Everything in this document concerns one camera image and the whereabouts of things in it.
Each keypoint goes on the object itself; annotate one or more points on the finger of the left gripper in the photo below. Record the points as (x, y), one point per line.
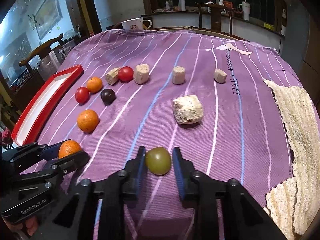
(66, 165)
(23, 157)

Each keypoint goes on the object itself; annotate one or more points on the wooden chair left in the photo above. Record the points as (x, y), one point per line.
(42, 51)

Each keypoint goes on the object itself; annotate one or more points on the wooden chair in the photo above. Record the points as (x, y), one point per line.
(42, 51)
(215, 16)

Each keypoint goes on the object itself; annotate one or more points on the dark purple plum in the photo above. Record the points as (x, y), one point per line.
(107, 96)

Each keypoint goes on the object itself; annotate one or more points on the beige cork cylinder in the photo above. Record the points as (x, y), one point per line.
(178, 75)

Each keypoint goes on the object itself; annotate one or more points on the person's left hand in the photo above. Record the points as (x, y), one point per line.
(31, 225)

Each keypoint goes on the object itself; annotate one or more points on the beige cork chunk tall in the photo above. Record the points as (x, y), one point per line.
(141, 73)

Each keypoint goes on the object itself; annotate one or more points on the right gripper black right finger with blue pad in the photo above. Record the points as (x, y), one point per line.
(200, 192)

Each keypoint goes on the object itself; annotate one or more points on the red tomato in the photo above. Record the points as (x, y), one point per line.
(82, 95)
(125, 74)

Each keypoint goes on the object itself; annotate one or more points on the small orange back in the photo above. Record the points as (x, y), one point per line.
(94, 84)

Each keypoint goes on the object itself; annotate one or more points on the beige knitted towel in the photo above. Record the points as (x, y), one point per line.
(293, 204)

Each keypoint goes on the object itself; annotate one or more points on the white mug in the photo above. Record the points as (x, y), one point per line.
(136, 24)

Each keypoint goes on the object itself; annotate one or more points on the purple striped tablecloth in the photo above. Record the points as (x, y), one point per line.
(241, 135)

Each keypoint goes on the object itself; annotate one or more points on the framed wall painting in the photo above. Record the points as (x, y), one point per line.
(48, 15)

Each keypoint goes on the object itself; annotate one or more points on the small orange mandarin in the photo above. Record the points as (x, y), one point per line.
(68, 147)

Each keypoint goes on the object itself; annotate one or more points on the red white tray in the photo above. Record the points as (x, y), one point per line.
(39, 109)

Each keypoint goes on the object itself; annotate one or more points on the white paper roll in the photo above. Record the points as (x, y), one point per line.
(181, 5)

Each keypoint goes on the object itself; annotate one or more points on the large orange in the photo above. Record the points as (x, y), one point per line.
(87, 121)

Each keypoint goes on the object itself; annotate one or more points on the red tomato back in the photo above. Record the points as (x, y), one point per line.
(125, 74)

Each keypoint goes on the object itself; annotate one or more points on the wooden chair back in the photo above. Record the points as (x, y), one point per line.
(215, 16)

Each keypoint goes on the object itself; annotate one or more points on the green grape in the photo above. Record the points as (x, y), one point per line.
(158, 161)

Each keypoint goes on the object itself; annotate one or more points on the white tumbler with straw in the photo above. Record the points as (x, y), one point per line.
(245, 7)

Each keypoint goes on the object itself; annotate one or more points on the small beige cork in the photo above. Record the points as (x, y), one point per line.
(220, 76)

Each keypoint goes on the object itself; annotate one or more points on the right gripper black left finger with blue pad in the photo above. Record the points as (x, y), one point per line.
(120, 187)

